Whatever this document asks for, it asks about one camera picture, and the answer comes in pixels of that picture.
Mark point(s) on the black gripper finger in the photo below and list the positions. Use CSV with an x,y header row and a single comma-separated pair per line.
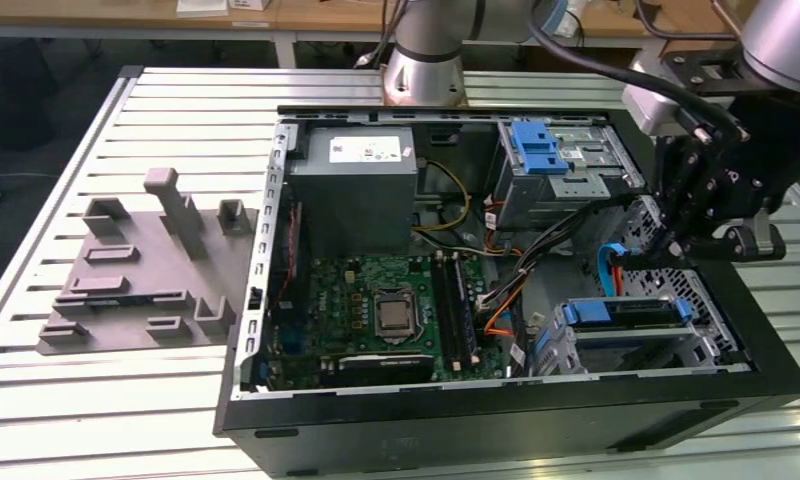
x,y
740,245
683,190

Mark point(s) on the hard disk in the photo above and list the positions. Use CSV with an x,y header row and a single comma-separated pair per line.
x,y
590,312

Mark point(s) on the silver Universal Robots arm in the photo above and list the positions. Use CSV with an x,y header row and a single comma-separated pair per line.
x,y
427,60

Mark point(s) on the metal disk bay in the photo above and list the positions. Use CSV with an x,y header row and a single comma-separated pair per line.
x,y
640,334

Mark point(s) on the metal optical drive cage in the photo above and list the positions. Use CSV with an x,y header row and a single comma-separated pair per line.
x,y
574,187

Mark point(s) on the blue drive latch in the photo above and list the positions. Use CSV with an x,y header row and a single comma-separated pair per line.
x,y
536,150

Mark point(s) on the brown wooden cabinet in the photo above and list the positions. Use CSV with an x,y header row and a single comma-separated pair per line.
x,y
690,17

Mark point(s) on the black RAM slot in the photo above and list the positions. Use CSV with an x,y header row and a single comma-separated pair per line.
x,y
446,310
468,320

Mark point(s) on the CPU socket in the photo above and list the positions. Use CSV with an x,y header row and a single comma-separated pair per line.
x,y
393,294

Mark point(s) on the grey power supply unit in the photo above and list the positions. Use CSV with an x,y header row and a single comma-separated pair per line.
x,y
353,210

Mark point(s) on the silver CPU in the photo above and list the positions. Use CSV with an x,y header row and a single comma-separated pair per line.
x,y
395,316

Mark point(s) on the green motherboard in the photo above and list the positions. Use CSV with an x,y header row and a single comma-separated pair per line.
x,y
347,280

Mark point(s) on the black graphics card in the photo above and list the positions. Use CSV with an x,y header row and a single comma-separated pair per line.
x,y
380,367

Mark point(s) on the black open PC case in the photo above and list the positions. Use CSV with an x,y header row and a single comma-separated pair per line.
x,y
440,430

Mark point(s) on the wooden desk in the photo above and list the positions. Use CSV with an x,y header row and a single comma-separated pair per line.
x,y
253,15

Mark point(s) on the small white box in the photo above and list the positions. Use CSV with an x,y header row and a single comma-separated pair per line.
x,y
249,4

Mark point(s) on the grey parts rack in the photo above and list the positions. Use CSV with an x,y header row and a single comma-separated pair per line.
x,y
147,280

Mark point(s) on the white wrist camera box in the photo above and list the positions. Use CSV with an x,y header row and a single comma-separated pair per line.
x,y
650,110

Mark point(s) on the black wrist mount bracket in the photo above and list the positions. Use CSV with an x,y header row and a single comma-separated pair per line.
x,y
687,70

